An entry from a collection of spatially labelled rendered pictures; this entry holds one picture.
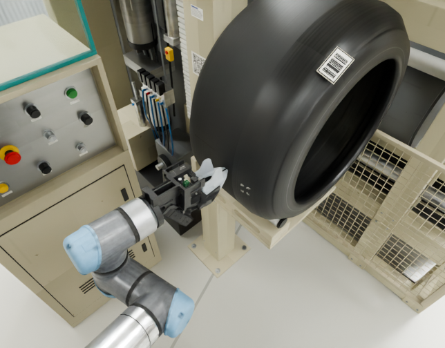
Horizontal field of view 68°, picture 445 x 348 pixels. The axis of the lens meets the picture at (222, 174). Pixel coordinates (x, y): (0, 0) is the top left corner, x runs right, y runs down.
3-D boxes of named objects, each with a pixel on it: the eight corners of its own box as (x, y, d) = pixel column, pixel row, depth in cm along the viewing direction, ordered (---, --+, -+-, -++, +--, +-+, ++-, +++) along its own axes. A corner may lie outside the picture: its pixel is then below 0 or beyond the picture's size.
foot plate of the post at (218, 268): (186, 246, 195) (186, 244, 194) (220, 220, 207) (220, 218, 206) (217, 278, 182) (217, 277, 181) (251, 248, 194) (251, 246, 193)
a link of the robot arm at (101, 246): (68, 257, 61) (54, 230, 55) (121, 226, 66) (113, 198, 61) (88, 288, 57) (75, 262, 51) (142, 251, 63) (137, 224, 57)
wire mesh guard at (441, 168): (267, 189, 186) (285, 82, 133) (269, 187, 186) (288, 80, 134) (421, 308, 142) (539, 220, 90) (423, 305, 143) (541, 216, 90)
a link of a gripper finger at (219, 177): (238, 161, 71) (206, 181, 66) (235, 180, 75) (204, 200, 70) (228, 154, 72) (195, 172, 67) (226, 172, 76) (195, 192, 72)
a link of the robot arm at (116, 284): (129, 317, 64) (120, 291, 57) (89, 287, 68) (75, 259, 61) (155, 286, 69) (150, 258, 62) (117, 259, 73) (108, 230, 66)
